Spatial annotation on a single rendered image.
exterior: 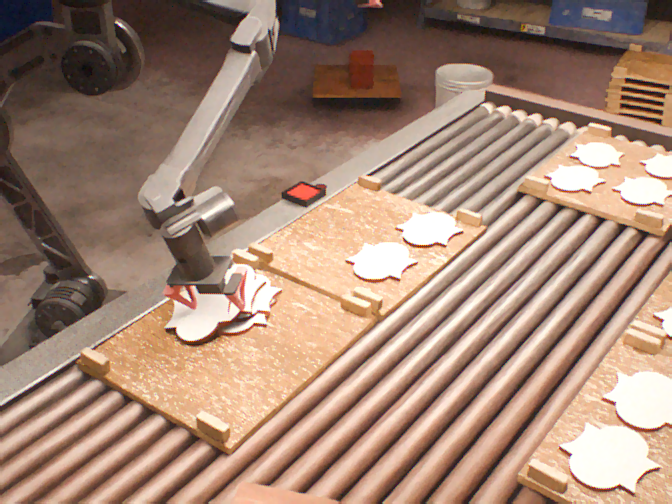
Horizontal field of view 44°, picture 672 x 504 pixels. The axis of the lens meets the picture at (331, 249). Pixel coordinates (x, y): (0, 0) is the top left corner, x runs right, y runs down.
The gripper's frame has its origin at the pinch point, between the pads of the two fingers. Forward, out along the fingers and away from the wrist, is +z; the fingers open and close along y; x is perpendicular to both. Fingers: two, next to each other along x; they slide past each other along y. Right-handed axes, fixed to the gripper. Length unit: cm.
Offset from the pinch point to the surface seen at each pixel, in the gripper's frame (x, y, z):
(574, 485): 22, -62, 12
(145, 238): -133, 130, 113
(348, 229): -37.4, -10.9, 17.6
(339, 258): -25.9, -12.5, 14.8
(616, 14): -438, -53, 205
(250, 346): 4.9, -6.3, 5.3
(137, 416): 23.9, 5.7, 0.3
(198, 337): 6.7, 1.6, 1.0
